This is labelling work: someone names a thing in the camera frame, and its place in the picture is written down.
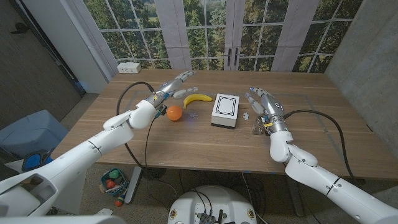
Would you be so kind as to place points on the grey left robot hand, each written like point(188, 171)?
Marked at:
point(169, 90)

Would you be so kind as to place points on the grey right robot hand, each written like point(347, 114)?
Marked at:
point(269, 107)

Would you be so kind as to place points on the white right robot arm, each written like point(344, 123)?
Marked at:
point(326, 183)

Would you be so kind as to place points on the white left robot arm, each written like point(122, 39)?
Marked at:
point(77, 155)

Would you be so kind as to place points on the yellow banana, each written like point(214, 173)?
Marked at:
point(196, 98)

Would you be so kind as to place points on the orange fruit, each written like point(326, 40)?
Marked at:
point(174, 113)

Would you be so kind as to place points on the white power strip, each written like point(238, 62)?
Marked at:
point(129, 67)

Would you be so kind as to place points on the printed window backdrop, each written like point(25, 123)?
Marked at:
point(202, 31)

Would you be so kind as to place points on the black round floor disc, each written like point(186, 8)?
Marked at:
point(154, 173)

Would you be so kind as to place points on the white table leg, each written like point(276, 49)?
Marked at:
point(133, 186)

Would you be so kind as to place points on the blue basket of toys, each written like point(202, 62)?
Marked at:
point(113, 182)

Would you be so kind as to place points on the white robot torso base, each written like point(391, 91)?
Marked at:
point(211, 202)

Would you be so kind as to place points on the small orange floor toy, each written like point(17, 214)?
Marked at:
point(118, 203)

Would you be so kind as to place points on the dark wooden door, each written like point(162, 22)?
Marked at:
point(28, 77)

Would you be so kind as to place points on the blue-grey upholstered seat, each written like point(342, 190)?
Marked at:
point(31, 133)

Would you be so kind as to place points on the clear right wrist camera housing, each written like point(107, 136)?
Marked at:
point(258, 126)

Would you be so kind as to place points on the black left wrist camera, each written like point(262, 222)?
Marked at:
point(161, 110)

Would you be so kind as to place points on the white box with black frame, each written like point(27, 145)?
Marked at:
point(225, 109)

